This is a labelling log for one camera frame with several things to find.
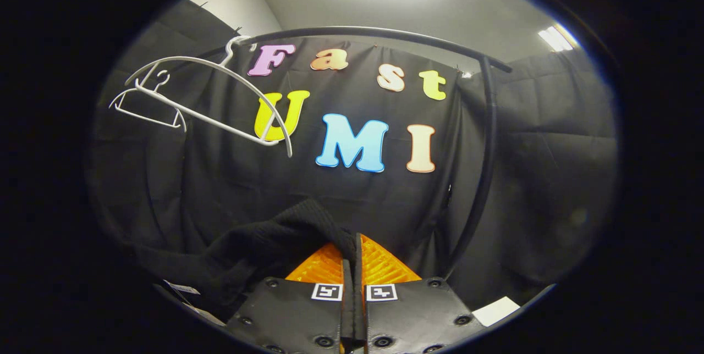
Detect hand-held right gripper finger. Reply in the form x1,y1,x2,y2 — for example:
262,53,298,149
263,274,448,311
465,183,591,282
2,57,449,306
355,233,487,354
225,241,354,354

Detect black knit jacket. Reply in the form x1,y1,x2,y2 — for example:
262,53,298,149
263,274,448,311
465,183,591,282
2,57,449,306
135,198,358,327

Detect black metal clothes rack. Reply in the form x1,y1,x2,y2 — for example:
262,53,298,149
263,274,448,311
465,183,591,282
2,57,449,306
165,25,513,280

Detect white plastic hanger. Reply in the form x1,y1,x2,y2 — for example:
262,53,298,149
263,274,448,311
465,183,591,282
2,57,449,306
109,70,188,132
125,35,294,158

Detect white flat board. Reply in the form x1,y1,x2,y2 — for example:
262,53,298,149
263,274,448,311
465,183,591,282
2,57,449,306
472,296,521,328

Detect black backdrop cloth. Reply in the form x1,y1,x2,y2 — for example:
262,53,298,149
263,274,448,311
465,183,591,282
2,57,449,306
91,0,619,311

